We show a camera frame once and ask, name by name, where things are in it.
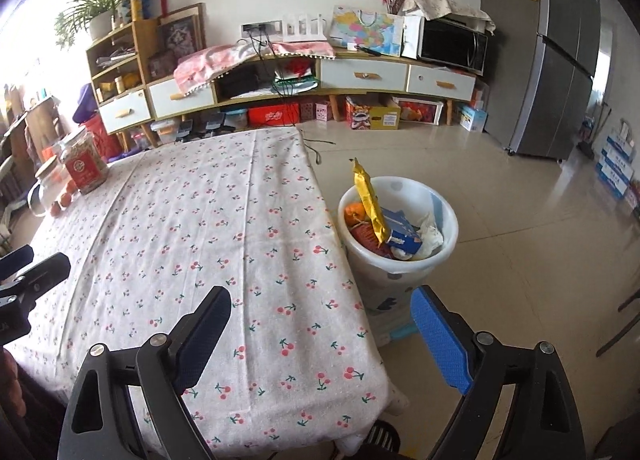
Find glass jar red label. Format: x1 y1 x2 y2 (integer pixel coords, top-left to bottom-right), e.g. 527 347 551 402
59 127 109 195

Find white box red picture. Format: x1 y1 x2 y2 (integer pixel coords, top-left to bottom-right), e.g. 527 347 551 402
392 97 447 127

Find broom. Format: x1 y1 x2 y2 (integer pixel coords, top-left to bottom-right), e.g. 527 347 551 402
577 102 613 158

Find small white blue box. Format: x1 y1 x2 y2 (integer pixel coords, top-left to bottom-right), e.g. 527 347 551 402
457 104 488 133

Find white slatted rack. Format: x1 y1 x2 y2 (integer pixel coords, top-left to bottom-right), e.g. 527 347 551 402
282 12 328 43

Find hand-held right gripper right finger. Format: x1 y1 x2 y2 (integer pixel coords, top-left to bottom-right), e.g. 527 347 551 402
411 285 586 460

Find white paper bag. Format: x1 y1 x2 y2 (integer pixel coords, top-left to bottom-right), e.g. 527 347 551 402
401 14 426 59

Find framed picture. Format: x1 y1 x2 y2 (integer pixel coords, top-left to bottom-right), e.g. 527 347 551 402
157 2 207 65

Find clear plastic storage box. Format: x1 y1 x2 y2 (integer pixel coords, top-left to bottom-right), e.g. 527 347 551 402
150 121 181 147

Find stack of blue white cartons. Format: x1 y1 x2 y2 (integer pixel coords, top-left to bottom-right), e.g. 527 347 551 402
595 120 638 201

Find white tissue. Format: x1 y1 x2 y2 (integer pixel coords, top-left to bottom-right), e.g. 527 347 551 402
412 210 445 261

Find patterned cloth cover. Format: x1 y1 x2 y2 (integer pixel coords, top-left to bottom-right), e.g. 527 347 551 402
402 0 497 35

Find red bag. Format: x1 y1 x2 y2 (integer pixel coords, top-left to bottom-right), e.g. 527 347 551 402
80 114 123 161

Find black microwave oven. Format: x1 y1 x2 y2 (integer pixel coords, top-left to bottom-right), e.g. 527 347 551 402
416 17 489 76

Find glass jar wooden lid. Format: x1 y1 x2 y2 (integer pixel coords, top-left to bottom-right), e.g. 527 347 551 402
27 157 73 218

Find dark chair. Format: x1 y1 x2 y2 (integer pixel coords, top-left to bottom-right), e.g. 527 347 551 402
595 285 640 358

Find white spotted trash bin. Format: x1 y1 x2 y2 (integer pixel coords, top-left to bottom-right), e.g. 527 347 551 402
338 176 459 313

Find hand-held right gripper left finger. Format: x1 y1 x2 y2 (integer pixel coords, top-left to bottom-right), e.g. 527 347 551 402
57 286 232 460

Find blue snack packet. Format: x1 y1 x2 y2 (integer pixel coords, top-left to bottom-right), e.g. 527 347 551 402
384 210 423 255

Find white drawer wooden handle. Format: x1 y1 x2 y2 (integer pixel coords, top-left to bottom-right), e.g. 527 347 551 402
320 60 408 96
406 64 476 100
98 90 153 135
147 74 217 119

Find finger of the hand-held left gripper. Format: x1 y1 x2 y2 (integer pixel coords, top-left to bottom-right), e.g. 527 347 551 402
0 254 71 301
0 246 35 282

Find person's left forearm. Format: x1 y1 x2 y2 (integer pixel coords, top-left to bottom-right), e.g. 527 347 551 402
0 347 31 441

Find pink cloth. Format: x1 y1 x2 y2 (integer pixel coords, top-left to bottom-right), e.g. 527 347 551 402
172 40 337 93

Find wall power strip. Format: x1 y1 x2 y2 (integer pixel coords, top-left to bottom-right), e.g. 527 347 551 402
241 21 283 38

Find yellow cardboard box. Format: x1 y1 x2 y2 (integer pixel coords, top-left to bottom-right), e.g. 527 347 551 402
345 94 402 131

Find dark patterned box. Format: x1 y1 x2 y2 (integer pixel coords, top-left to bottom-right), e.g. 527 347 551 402
148 52 176 80

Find potted green plant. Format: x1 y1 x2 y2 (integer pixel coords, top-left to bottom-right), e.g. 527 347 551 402
54 0 143 50

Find wooden media cabinet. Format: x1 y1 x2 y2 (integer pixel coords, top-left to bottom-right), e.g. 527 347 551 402
85 2 488 151

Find map print bag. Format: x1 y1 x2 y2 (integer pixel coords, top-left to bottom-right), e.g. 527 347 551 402
327 6 406 56

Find purple bag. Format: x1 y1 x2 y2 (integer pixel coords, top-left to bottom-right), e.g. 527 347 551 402
72 84 101 125

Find green red folded items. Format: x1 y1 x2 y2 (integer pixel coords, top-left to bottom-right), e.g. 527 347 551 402
272 60 321 95

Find cherry print tablecloth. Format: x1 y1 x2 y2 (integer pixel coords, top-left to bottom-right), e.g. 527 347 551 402
2 127 393 460

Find grey refrigerator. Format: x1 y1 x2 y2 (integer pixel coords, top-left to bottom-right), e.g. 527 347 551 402
480 0 603 161

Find red gift box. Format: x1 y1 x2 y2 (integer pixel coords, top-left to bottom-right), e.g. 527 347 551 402
248 104 301 129

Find yellow snack wrapper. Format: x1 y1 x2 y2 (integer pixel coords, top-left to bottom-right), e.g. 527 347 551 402
350 157 390 245

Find black floor cable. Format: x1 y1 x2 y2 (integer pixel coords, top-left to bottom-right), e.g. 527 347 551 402
300 132 337 165

